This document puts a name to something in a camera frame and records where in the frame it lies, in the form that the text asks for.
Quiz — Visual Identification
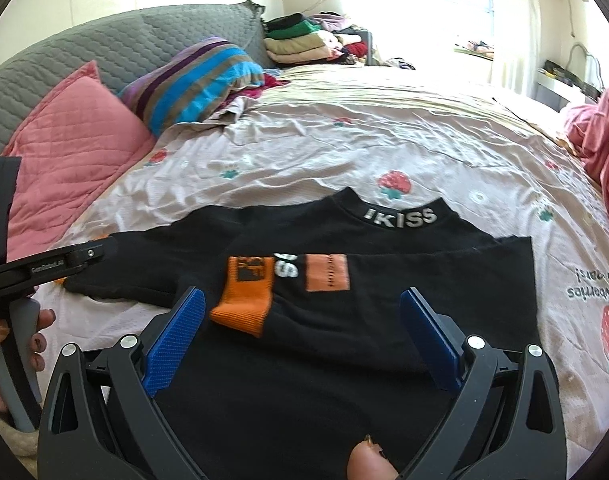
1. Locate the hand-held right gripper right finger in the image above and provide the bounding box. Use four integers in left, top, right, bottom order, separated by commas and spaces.
399, 287, 567, 480

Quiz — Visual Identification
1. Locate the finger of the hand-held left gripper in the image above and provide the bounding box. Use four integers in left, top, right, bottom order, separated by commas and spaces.
64, 237, 119, 277

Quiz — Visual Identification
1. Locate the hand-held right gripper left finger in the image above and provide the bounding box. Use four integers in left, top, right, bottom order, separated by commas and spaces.
37, 286, 208, 480

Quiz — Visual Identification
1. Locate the black shirt with orange patches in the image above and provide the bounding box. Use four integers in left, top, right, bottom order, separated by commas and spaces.
62, 186, 540, 480

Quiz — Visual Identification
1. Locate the pile of folded clothes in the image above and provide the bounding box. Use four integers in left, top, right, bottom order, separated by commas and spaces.
262, 11, 381, 67

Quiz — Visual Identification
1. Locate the person's left hand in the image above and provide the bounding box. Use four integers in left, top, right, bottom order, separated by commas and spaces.
0, 308, 56, 413

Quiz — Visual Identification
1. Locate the person's right hand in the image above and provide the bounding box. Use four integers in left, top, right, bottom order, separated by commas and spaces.
347, 435, 398, 480

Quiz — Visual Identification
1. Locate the pink quilted pillow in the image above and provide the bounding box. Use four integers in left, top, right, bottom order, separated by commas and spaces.
0, 60, 158, 252

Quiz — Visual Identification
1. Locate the beige fuzzy rug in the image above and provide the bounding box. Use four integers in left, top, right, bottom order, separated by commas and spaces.
0, 400, 41, 463

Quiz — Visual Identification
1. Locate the striped pillow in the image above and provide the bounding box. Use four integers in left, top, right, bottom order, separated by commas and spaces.
118, 36, 266, 138

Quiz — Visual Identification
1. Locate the crumpled red and purple cloth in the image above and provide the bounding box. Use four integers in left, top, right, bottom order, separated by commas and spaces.
204, 73, 291, 122

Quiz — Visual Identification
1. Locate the strawberry print bed sheet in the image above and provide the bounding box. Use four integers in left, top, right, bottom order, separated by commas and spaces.
0, 77, 609, 480

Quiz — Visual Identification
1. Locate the grey quilted headboard cover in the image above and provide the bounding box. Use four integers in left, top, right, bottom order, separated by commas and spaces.
0, 0, 276, 162

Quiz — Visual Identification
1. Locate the pink blanket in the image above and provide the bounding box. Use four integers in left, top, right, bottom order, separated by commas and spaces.
565, 72, 609, 242

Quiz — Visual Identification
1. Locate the white side table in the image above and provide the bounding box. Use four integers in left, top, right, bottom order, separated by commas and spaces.
535, 59, 606, 107

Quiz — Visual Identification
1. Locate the white curtain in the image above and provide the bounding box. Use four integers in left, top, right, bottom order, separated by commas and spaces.
488, 0, 541, 102

